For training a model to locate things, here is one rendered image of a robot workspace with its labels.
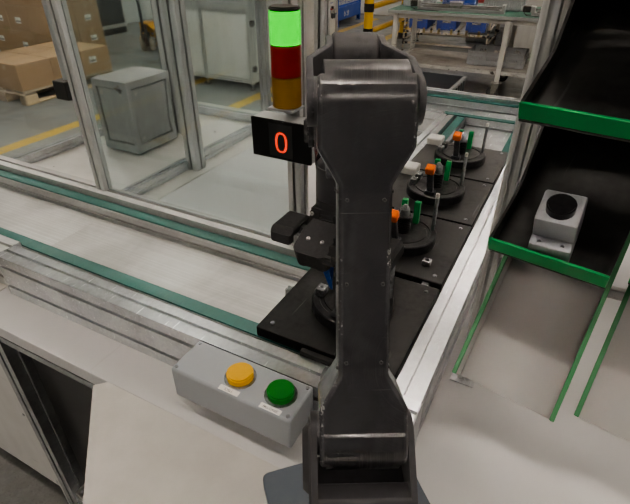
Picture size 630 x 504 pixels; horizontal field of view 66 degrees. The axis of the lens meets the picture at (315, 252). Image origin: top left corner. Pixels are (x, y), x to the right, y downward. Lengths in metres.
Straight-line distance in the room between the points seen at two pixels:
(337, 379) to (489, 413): 0.52
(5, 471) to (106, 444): 1.23
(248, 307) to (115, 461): 0.34
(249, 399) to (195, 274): 0.40
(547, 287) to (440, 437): 0.28
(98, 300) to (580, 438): 0.84
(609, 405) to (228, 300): 0.64
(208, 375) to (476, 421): 0.43
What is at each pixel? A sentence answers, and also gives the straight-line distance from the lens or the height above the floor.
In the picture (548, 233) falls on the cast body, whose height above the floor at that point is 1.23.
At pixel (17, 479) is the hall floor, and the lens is 2.03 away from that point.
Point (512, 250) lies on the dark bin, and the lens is 0.61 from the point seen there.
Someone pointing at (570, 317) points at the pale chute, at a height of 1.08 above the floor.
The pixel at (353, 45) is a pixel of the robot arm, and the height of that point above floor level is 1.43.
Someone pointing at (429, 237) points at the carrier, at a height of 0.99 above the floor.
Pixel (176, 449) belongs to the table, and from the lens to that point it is 0.82.
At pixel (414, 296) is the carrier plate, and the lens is 0.89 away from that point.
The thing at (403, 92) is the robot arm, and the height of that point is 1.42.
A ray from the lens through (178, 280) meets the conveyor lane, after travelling 1.04.
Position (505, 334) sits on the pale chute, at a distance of 0.73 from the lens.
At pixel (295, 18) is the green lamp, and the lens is 0.84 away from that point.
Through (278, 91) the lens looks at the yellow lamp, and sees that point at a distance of 0.86.
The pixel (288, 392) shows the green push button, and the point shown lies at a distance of 0.71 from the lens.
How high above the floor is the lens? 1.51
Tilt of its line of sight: 33 degrees down
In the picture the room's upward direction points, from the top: straight up
